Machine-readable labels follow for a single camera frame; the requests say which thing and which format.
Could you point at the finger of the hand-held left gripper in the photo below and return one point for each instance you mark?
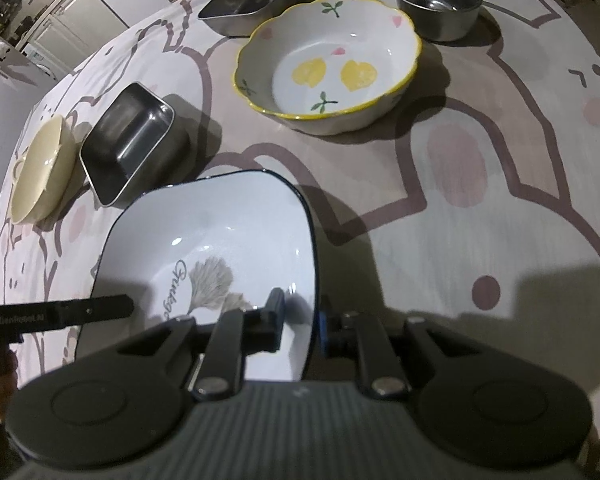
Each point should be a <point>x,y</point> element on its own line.
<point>110,307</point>

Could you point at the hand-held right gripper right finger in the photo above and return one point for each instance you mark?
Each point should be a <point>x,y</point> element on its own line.
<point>324,330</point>

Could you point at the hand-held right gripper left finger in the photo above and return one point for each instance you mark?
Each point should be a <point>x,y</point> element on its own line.
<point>275,317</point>

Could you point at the white square plate blue rim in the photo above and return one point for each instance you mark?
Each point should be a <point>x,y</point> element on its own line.
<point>220,240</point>

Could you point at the cream ceramic bowl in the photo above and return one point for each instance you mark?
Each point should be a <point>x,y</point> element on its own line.
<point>40,170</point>

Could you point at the small rectangular steel container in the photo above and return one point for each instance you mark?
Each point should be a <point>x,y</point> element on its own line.
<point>125,130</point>

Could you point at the floral ceramic bowl yellow rim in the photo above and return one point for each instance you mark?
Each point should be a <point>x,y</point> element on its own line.
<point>330,50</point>

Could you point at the round steel bowl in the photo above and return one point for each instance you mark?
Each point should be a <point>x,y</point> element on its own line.
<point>430,20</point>

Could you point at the printed cartoon tablecloth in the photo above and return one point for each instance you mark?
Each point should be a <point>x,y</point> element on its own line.
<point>480,210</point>

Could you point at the white fridge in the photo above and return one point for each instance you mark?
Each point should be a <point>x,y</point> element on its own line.
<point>5,110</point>

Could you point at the white fluffy fridge magnet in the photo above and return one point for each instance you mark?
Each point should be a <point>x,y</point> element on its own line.
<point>0,54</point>

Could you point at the white kitchen cabinet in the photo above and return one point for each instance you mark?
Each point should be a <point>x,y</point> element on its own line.
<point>80,15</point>

